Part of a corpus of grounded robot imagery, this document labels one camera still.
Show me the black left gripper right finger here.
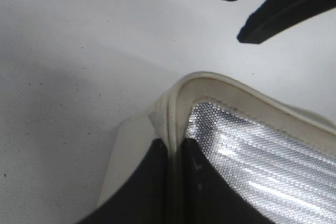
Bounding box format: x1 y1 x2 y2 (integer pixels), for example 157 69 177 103
181 138 265 223

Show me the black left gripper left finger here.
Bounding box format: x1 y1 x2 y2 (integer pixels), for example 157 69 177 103
79 138 168 223

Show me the cream bag with silver lid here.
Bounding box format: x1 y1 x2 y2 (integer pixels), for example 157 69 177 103
98 72 335 223

